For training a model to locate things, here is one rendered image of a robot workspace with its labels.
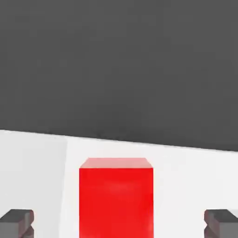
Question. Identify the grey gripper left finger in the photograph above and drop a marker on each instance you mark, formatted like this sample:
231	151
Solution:
14	223

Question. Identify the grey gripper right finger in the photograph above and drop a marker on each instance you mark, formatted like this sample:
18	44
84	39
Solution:
221	223

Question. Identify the small red cube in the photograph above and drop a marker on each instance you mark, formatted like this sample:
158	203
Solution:
116	200

